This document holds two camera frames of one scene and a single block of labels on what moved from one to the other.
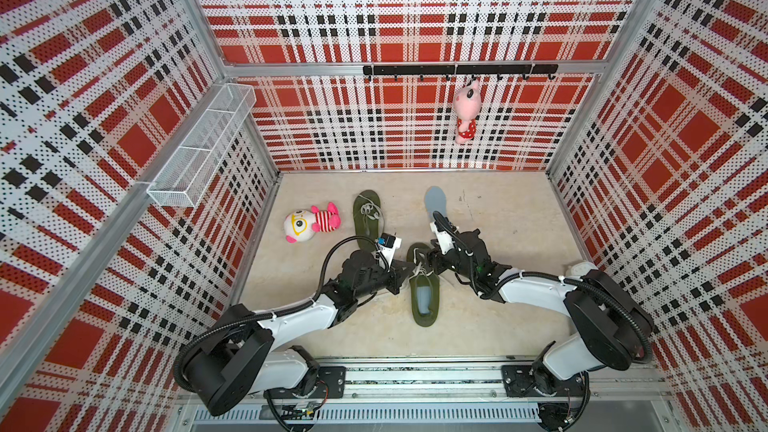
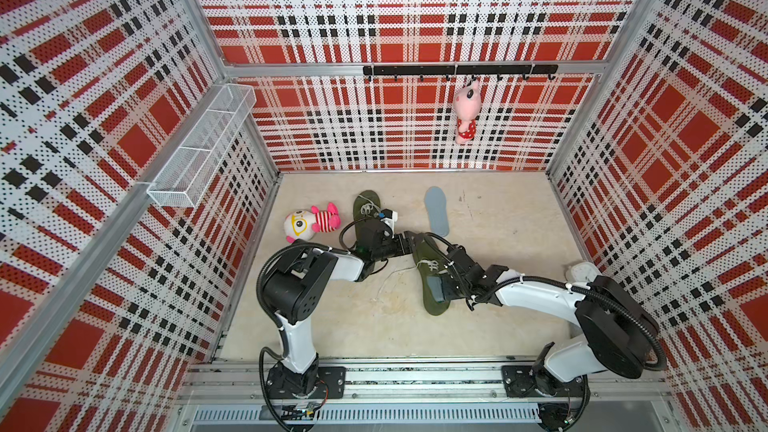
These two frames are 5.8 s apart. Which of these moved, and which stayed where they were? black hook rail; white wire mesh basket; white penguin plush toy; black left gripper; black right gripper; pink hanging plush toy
Moved: black right gripper; black left gripper
Stayed: white penguin plush toy; pink hanging plush toy; black hook rail; white wire mesh basket
